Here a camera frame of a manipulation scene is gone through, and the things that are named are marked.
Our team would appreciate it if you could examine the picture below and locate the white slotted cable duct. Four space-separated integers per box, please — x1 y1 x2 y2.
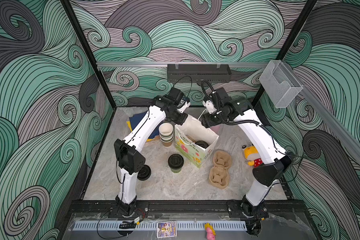
72 221 247 232

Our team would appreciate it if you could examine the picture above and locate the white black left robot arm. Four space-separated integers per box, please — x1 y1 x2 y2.
114 88 191 216

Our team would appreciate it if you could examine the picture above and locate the stack of paper cups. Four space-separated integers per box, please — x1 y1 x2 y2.
159 123 174 147

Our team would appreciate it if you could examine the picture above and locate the black coffee cup lid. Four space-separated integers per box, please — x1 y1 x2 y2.
138 165 152 181
168 154 184 170
195 141 209 149

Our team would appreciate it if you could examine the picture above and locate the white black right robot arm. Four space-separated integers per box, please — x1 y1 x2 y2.
201 88 292 217

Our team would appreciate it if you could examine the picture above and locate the pink yellow small toy figure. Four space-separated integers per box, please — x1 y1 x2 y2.
205 223 216 240

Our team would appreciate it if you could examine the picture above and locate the white green paper takeout bag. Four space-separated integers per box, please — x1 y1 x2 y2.
174 115 219 168

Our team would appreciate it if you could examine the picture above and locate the clear acrylic wall holder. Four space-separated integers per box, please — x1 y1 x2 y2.
260 60 303 109

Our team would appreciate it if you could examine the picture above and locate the black wall shelf tray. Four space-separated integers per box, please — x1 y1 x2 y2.
167 65 232 84

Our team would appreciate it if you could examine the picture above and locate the aluminium wall rail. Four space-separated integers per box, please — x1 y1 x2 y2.
96 61 268 69

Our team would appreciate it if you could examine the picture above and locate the yellow plush doll red dress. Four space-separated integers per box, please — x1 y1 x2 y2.
242 146 263 168

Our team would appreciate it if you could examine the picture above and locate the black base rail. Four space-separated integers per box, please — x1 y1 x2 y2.
68 200 307 220

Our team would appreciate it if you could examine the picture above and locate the colourful picture card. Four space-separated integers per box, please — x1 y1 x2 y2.
157 221 177 239

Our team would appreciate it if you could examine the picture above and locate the pink metal straw bucket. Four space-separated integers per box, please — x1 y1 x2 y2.
210 125 222 134

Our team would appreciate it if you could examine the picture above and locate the brown pulp cup carrier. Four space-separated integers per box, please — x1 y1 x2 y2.
209 150 233 189

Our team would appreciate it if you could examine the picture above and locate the green white paper cup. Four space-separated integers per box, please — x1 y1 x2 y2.
171 168 182 173

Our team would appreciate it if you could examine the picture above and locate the navy blue napkin stack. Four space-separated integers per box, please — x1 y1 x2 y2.
128 111 147 130

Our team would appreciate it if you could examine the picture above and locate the yellow napkin stack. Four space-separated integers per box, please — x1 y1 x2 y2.
126 121 157 142

